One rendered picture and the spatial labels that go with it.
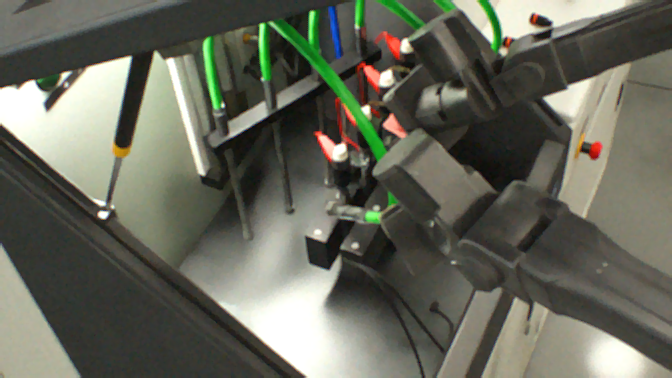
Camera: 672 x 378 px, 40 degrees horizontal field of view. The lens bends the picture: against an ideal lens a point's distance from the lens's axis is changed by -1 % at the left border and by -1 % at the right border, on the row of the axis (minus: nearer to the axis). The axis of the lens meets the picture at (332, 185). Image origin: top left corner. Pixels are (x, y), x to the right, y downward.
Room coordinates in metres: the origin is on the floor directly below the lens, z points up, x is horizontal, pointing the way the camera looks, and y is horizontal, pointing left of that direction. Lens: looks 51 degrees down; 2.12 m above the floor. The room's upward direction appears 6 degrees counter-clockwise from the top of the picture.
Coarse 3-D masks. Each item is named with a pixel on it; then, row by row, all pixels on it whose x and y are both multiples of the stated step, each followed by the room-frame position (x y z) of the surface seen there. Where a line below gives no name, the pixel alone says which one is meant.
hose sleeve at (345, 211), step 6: (336, 204) 0.75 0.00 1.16; (342, 204) 0.75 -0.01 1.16; (336, 210) 0.74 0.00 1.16; (342, 210) 0.74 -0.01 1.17; (348, 210) 0.73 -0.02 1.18; (354, 210) 0.72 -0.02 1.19; (360, 210) 0.71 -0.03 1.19; (366, 210) 0.71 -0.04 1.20; (342, 216) 0.73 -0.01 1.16; (348, 216) 0.72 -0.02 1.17; (354, 216) 0.71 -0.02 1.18; (360, 216) 0.70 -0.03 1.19; (360, 222) 0.71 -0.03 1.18; (366, 222) 0.70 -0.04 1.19
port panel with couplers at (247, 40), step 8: (240, 32) 1.16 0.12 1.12; (248, 32) 1.18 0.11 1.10; (256, 32) 1.20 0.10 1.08; (240, 40) 1.16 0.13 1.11; (248, 40) 1.16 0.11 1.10; (256, 40) 1.16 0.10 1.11; (240, 48) 1.16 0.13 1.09; (248, 48) 1.18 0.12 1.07; (256, 48) 1.20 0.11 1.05; (240, 56) 1.15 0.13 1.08; (248, 56) 1.17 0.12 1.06
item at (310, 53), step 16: (288, 32) 0.79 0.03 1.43; (208, 48) 0.94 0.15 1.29; (304, 48) 0.77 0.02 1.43; (208, 64) 0.95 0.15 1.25; (320, 64) 0.75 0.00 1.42; (208, 80) 0.96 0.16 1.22; (336, 80) 0.73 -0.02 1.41; (352, 96) 0.72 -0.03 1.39; (352, 112) 0.71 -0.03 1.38; (368, 128) 0.69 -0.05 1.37
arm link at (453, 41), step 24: (432, 24) 0.78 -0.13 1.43; (456, 24) 0.76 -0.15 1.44; (432, 48) 0.75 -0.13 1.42; (456, 48) 0.75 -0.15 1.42; (480, 48) 0.74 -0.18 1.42; (432, 72) 0.74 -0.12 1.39; (456, 72) 0.73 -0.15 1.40; (504, 72) 0.71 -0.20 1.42; (528, 72) 0.70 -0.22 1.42; (504, 96) 0.70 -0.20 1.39
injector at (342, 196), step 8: (336, 160) 0.85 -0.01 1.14; (344, 160) 0.85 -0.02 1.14; (336, 168) 0.85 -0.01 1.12; (344, 168) 0.85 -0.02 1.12; (336, 176) 0.85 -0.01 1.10; (344, 176) 0.85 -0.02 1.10; (352, 176) 0.86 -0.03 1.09; (336, 184) 0.85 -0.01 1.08; (344, 184) 0.85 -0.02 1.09; (352, 184) 0.85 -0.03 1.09; (360, 184) 0.84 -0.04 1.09; (344, 192) 0.85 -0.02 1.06; (344, 200) 0.85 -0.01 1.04; (344, 224) 0.85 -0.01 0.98; (352, 224) 0.86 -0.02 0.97; (344, 232) 0.85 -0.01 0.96; (344, 240) 0.86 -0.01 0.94
